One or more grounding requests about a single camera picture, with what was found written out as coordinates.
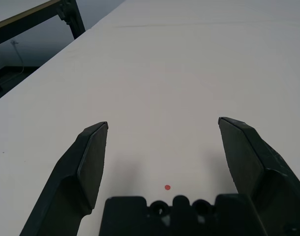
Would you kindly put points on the black metal frame table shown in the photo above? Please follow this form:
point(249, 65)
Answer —
point(76, 19)

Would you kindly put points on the small red dot sticker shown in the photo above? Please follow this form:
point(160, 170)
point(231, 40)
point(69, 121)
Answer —
point(167, 187)

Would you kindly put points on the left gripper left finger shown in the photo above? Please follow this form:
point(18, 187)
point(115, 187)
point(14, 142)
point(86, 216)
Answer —
point(73, 172)

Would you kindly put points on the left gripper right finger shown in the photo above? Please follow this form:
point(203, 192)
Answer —
point(258, 167)

